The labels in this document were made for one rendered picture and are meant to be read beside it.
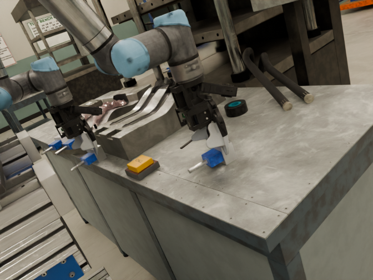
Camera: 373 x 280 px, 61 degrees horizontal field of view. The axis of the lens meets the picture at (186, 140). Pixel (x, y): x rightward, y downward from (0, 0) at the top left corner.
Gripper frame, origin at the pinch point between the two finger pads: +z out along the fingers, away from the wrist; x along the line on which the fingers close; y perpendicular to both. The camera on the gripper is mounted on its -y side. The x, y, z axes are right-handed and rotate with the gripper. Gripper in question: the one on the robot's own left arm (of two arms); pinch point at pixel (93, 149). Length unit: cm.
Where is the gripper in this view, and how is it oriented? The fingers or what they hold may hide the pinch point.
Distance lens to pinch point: 122.6
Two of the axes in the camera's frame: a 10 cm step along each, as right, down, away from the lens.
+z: 3.2, 8.7, 3.7
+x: 7.1, 0.4, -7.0
